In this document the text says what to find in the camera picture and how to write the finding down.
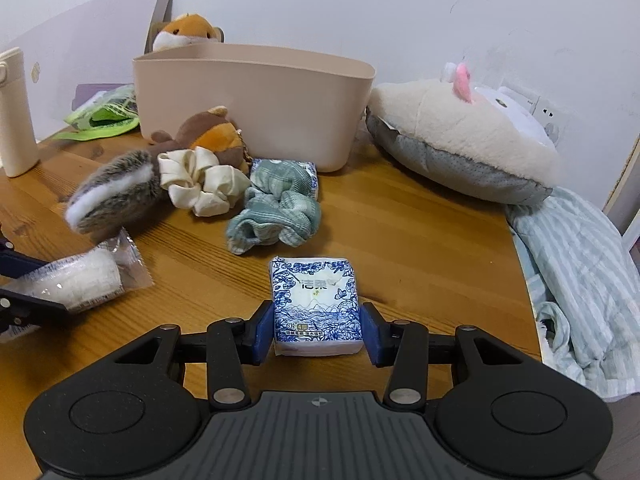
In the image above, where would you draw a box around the clear snack packet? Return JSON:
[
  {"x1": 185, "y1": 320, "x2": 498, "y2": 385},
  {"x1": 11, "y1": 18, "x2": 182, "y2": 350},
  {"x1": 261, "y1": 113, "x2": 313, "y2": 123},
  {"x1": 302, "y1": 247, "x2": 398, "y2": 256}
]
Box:
[{"x1": 1, "y1": 230, "x2": 153, "y2": 342}]

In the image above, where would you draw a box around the blue white tissue pack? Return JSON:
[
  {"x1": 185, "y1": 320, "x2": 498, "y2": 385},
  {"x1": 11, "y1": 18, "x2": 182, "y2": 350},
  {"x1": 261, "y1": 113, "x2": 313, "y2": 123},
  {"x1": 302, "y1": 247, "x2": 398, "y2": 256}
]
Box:
[{"x1": 270, "y1": 257, "x2": 363, "y2": 358}]

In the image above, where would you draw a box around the squirrel plush with grey tail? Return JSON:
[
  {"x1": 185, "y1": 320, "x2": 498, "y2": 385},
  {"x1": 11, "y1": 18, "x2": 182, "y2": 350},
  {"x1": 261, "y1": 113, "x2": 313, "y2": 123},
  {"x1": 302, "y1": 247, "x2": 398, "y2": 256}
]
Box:
[{"x1": 65, "y1": 105, "x2": 248, "y2": 234}]

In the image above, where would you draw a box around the cream scrunchie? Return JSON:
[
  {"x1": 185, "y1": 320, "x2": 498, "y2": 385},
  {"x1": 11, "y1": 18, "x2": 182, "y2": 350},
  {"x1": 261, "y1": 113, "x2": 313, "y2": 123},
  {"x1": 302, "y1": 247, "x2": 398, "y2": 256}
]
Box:
[{"x1": 157, "y1": 146, "x2": 252, "y2": 218}]

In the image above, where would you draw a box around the beige thermos bottle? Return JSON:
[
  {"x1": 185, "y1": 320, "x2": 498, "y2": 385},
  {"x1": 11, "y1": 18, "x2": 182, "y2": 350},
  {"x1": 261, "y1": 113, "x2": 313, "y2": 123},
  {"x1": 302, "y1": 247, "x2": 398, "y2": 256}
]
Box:
[{"x1": 0, "y1": 47, "x2": 39, "y2": 178}]

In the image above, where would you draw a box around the green plaid scrunchie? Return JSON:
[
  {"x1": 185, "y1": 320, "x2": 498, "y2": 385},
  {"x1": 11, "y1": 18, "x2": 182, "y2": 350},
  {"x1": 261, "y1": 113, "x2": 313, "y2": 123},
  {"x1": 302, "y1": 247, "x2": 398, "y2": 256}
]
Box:
[{"x1": 226, "y1": 184, "x2": 321, "y2": 255}]

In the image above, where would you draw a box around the green snack pouch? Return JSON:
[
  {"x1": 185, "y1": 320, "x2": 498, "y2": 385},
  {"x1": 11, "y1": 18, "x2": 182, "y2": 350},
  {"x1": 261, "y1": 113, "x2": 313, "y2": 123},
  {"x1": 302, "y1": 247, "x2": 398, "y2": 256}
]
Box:
[{"x1": 53, "y1": 84, "x2": 140, "y2": 142}]

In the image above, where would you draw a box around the striped light blue blanket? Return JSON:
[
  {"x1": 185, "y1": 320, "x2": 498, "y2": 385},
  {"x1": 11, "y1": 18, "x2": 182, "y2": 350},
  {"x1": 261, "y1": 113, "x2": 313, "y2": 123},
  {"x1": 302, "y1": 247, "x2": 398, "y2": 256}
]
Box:
[{"x1": 506, "y1": 188, "x2": 639, "y2": 402}]

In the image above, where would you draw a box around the lilac board with purple label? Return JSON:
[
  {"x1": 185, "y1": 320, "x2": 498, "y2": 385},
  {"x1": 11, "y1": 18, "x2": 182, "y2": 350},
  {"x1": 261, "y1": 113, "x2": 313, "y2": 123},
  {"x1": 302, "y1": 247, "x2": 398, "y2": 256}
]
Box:
[{"x1": 2, "y1": 0, "x2": 170, "y2": 141}]

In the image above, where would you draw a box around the cream grey plush cushion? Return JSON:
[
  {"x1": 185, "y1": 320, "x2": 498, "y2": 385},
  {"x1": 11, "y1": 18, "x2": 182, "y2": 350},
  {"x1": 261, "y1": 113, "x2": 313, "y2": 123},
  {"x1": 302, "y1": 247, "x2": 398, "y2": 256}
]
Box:
[{"x1": 366, "y1": 63, "x2": 560, "y2": 206}]

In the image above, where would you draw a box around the beige plastic basket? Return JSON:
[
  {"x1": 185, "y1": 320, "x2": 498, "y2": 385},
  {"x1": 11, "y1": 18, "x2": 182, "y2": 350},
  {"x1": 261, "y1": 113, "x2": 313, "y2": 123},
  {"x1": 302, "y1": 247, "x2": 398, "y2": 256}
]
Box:
[{"x1": 132, "y1": 42, "x2": 375, "y2": 172}]

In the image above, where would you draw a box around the orange hamster plush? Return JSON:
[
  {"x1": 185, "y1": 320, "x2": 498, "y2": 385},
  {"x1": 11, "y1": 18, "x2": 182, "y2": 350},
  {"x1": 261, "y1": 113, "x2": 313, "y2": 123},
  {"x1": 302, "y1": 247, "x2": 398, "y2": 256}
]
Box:
[{"x1": 152, "y1": 14, "x2": 224, "y2": 52}]

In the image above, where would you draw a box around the white wall socket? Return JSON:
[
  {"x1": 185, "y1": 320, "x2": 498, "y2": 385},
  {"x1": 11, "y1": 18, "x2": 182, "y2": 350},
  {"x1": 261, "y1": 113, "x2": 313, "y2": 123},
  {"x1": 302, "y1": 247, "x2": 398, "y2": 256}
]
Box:
[{"x1": 498, "y1": 78, "x2": 570, "y2": 145}]

